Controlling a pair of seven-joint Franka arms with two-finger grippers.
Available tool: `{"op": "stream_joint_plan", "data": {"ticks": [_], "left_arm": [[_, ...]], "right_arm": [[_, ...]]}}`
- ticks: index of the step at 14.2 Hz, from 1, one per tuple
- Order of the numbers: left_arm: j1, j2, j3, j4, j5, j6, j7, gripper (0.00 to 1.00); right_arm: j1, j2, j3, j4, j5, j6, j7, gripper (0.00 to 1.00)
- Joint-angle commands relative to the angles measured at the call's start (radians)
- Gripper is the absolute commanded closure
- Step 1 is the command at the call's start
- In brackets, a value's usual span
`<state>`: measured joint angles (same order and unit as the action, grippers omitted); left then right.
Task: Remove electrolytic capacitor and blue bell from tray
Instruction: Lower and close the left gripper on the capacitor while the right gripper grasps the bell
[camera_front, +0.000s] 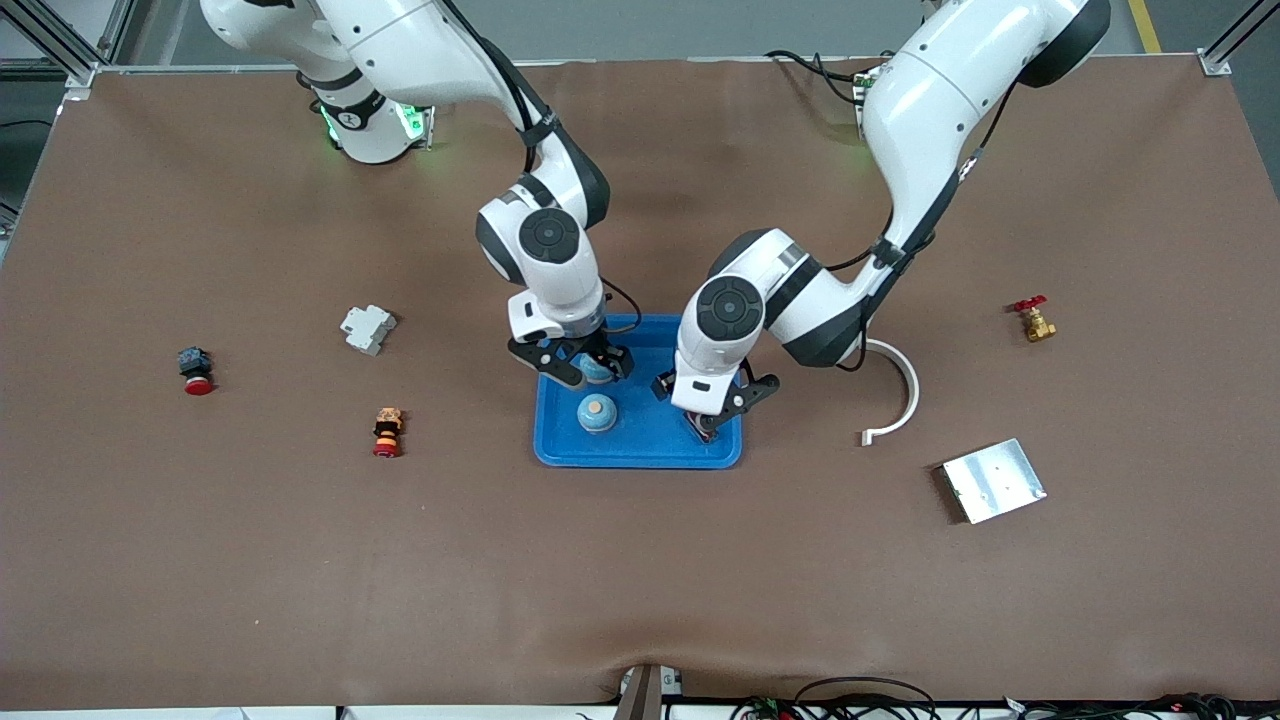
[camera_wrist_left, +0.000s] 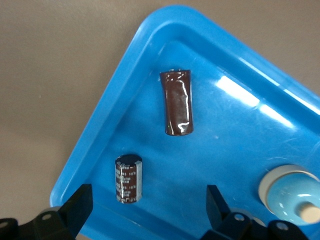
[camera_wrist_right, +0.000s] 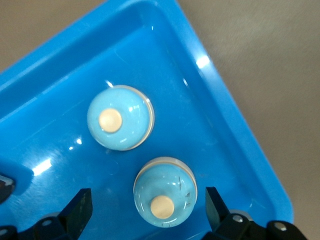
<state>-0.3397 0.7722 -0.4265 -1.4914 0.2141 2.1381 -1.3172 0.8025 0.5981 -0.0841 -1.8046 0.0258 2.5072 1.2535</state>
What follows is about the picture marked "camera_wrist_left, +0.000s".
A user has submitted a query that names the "plain brown cylindrical capacitor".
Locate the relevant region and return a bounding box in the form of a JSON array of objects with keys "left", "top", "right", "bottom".
[{"left": 159, "top": 69, "right": 195, "bottom": 137}]

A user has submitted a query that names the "printed brown cylindrical capacitor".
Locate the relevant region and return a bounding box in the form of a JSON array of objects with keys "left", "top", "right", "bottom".
[{"left": 114, "top": 154, "right": 143, "bottom": 205}]

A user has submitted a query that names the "light blue service bell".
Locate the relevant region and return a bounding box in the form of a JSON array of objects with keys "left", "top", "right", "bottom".
[{"left": 258, "top": 164, "right": 320, "bottom": 227}]

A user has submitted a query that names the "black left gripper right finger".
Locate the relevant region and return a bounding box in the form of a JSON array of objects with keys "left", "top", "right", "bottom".
[{"left": 201, "top": 184, "right": 307, "bottom": 240}]

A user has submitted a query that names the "blue plastic tray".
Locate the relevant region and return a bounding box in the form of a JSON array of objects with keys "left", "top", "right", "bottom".
[{"left": 49, "top": 4, "right": 320, "bottom": 240}]

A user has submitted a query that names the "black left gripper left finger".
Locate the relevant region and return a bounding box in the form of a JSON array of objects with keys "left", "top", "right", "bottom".
[{"left": 0, "top": 184, "right": 94, "bottom": 240}]

